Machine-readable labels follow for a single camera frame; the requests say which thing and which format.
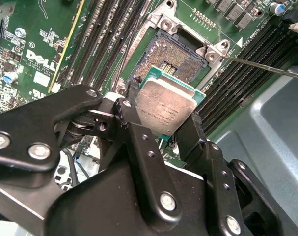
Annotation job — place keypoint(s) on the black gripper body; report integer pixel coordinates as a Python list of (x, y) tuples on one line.
[(109, 204)]

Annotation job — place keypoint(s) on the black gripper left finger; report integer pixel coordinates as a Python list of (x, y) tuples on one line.
[(40, 115)]

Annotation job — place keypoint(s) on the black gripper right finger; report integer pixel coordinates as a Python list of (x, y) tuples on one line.
[(217, 196)]

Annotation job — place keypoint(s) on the silver CPU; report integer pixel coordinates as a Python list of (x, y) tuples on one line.
[(163, 105)]

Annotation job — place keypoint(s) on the metal locking lever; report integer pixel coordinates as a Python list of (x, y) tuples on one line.
[(261, 66)]

